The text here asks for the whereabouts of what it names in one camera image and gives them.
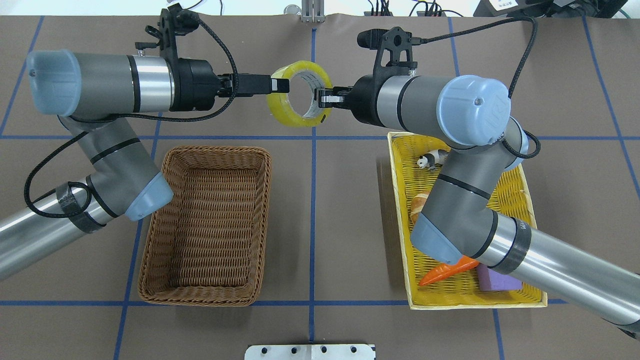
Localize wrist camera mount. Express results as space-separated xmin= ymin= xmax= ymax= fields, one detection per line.
xmin=135 ymin=4 xmax=200 ymax=64
xmin=356 ymin=26 xmax=421 ymax=78

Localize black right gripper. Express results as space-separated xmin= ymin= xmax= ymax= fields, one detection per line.
xmin=314 ymin=75 xmax=386 ymax=125

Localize toy croissant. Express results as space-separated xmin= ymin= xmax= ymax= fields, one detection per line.
xmin=409 ymin=191 xmax=430 ymax=224

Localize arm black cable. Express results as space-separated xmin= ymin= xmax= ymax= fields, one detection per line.
xmin=415 ymin=15 xmax=542 ymax=160
xmin=24 ymin=10 xmax=240 ymax=219

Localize toy carrot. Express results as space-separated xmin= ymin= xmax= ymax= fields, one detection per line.
xmin=418 ymin=256 xmax=480 ymax=287

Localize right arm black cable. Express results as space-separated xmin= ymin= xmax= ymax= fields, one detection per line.
xmin=415 ymin=15 xmax=542 ymax=160

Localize toy panda figure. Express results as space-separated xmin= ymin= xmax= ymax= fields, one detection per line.
xmin=416 ymin=149 xmax=450 ymax=171

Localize yellow woven basket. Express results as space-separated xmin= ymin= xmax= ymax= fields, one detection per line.
xmin=388 ymin=131 xmax=548 ymax=310

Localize purple foam block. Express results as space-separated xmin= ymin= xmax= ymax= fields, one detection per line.
xmin=476 ymin=264 xmax=523 ymax=292

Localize brown wicker basket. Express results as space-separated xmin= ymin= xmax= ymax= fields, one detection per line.
xmin=138 ymin=145 xmax=272 ymax=307

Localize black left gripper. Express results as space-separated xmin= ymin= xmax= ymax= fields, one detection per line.
xmin=173 ymin=58 xmax=290 ymax=112

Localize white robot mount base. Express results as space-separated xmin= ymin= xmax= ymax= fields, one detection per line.
xmin=244 ymin=343 xmax=377 ymax=360

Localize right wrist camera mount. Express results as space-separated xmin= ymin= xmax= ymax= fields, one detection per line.
xmin=356 ymin=26 xmax=421 ymax=78

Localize aluminium frame post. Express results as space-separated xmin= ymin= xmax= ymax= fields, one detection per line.
xmin=300 ymin=0 xmax=326 ymax=24

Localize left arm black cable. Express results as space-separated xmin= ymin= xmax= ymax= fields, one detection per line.
xmin=24 ymin=10 xmax=240 ymax=219

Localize yellow clear tape roll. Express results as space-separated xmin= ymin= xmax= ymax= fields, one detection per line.
xmin=266 ymin=60 xmax=333 ymax=128

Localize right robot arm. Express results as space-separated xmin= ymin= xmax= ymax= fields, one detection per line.
xmin=314 ymin=75 xmax=640 ymax=338

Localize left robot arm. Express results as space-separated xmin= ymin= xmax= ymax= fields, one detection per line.
xmin=1 ymin=49 xmax=290 ymax=280

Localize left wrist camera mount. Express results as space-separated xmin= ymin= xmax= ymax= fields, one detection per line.
xmin=135 ymin=4 xmax=200 ymax=64

